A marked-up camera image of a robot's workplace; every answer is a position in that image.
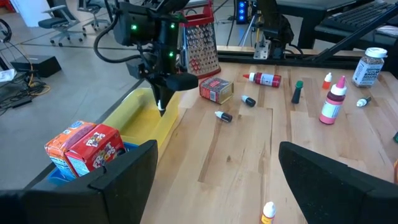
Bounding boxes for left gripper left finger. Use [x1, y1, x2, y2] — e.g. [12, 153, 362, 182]
[0, 139, 159, 224]

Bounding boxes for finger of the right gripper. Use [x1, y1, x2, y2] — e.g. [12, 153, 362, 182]
[161, 73, 199, 116]
[150, 82, 167, 116]

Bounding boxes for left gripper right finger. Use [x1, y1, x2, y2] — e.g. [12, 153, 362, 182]
[278, 141, 398, 224]

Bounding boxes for red cereal box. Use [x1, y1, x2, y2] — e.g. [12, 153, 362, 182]
[64, 123, 127, 178]

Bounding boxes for orange small dropper bottle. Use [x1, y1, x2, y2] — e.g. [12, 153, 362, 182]
[260, 201, 277, 224]

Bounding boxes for orange cereal box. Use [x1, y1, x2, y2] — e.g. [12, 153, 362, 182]
[44, 120, 97, 181]

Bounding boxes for red small dropper bottle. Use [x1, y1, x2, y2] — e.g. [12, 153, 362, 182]
[322, 72, 333, 90]

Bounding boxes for gold spice tin red label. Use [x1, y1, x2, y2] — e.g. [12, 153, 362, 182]
[198, 77, 234, 105]

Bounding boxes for yellow translucent plastic bin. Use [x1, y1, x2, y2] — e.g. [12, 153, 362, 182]
[101, 86, 183, 162]

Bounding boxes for red metal box grater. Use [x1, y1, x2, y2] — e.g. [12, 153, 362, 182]
[178, 0, 222, 80]

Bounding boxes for dark brown dropper bottle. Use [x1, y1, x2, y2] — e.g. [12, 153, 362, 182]
[214, 110, 233, 123]
[241, 95, 257, 108]

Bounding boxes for red food colour bottle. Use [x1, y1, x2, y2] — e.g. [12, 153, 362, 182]
[242, 71, 282, 88]

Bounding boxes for pink food colour bottle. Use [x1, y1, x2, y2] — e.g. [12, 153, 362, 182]
[319, 75, 348, 126]

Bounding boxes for computer tower blue dot lights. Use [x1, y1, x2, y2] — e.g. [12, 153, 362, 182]
[235, 0, 250, 26]

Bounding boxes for grey office chair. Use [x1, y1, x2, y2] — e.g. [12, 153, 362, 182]
[37, 3, 88, 47]
[76, 0, 113, 32]

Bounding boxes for white-capped dark dropper bottle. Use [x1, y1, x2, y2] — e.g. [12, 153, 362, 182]
[356, 96, 373, 108]

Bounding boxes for green-capped small dropper bottle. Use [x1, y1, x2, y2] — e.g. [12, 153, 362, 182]
[290, 80, 304, 105]

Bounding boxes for black flat box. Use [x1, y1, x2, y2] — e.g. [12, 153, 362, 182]
[10, 54, 62, 78]

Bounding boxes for white-lidded seasoning jar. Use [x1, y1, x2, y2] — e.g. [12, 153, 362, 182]
[351, 47, 389, 88]

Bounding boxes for black power strip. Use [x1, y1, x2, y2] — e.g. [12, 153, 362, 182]
[11, 97, 34, 110]

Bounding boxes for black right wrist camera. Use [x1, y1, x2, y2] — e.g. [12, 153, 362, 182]
[126, 58, 146, 79]

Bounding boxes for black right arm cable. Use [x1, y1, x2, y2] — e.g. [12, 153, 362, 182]
[93, 14, 153, 65]

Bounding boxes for tangled cables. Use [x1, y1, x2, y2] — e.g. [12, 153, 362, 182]
[0, 55, 52, 110]

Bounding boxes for black side table frame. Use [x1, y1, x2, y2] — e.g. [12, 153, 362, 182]
[275, 0, 398, 50]

